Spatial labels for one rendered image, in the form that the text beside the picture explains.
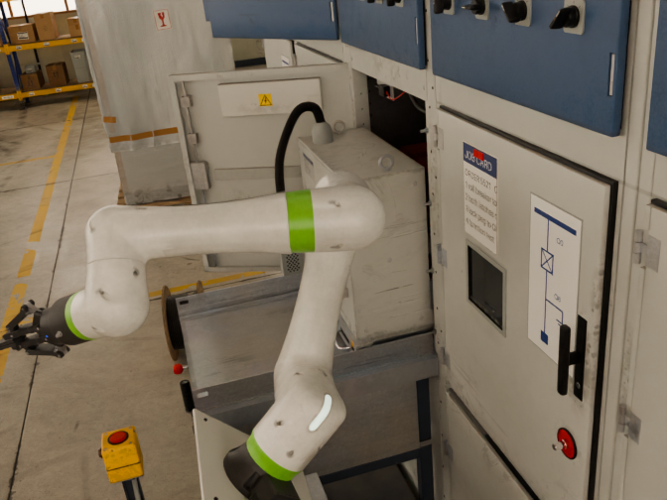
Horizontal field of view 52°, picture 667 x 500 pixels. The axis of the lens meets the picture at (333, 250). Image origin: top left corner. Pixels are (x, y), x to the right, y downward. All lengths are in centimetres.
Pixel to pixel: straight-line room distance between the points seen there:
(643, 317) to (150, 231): 80
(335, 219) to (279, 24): 136
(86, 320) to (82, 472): 203
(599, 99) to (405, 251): 91
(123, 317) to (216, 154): 137
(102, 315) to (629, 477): 90
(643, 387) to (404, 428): 108
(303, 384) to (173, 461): 181
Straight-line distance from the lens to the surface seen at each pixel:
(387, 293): 190
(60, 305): 133
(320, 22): 235
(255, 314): 230
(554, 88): 118
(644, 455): 121
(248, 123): 244
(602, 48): 107
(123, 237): 125
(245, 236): 123
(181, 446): 320
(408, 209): 183
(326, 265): 142
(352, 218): 122
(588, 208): 115
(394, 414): 206
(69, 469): 328
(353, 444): 208
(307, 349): 148
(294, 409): 136
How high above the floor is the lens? 194
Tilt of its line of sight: 24 degrees down
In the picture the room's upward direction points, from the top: 6 degrees counter-clockwise
